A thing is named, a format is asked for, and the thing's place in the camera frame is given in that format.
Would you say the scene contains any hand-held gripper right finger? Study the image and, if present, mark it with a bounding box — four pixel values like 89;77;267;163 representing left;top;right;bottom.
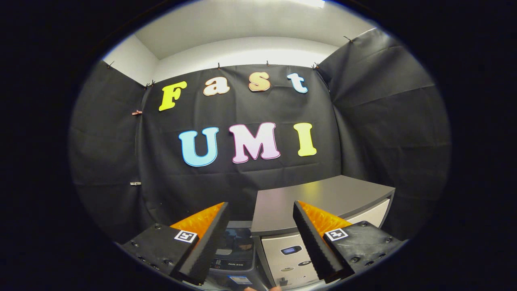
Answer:
292;200;404;284

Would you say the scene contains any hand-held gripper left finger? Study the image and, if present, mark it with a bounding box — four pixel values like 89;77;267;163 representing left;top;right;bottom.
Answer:
121;201;231;286

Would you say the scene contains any grey washing machine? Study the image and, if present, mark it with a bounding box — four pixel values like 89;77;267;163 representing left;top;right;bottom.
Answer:
202;220;270;291

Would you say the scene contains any grey cabinet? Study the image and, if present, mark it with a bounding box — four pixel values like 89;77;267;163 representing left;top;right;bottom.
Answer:
250;175;395;288

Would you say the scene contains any black backdrop cloth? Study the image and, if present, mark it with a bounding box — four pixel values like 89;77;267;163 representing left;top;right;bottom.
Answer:
69;28;451;243

